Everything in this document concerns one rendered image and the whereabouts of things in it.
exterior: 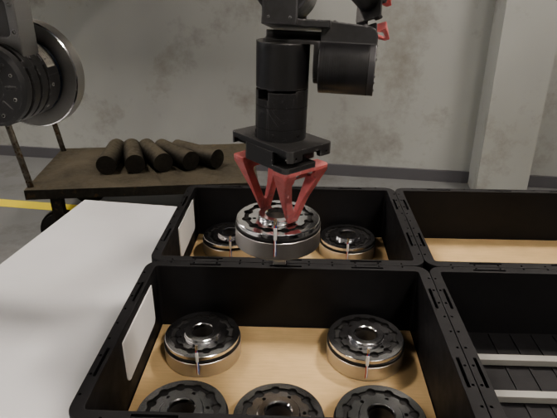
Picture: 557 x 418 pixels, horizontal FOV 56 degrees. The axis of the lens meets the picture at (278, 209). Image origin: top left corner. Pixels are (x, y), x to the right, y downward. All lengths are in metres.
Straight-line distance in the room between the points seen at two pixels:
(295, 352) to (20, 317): 0.60
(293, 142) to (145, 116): 3.46
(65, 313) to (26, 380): 0.19
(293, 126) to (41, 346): 0.67
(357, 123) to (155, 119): 1.46
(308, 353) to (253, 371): 0.08
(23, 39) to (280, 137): 0.59
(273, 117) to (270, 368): 0.34
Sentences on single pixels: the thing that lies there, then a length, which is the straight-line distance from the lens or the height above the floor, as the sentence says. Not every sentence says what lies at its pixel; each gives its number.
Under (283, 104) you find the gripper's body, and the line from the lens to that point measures 0.56.
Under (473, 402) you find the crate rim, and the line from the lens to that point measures 0.57.
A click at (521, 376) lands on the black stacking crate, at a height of 0.83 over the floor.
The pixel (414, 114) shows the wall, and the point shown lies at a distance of 3.66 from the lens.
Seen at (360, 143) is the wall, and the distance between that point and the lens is 3.71.
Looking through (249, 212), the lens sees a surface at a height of 1.04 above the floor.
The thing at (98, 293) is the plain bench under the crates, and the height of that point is 0.70.
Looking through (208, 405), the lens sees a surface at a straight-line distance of 0.64.
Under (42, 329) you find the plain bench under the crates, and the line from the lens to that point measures 1.10.
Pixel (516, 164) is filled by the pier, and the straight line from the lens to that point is 3.54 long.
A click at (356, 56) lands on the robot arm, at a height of 1.23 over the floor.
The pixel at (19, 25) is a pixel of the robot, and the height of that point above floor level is 1.23.
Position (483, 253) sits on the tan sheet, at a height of 0.83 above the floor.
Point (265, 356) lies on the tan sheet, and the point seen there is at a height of 0.83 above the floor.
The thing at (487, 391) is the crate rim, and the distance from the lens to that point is 0.59.
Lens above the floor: 1.31
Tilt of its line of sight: 24 degrees down
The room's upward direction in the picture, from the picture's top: straight up
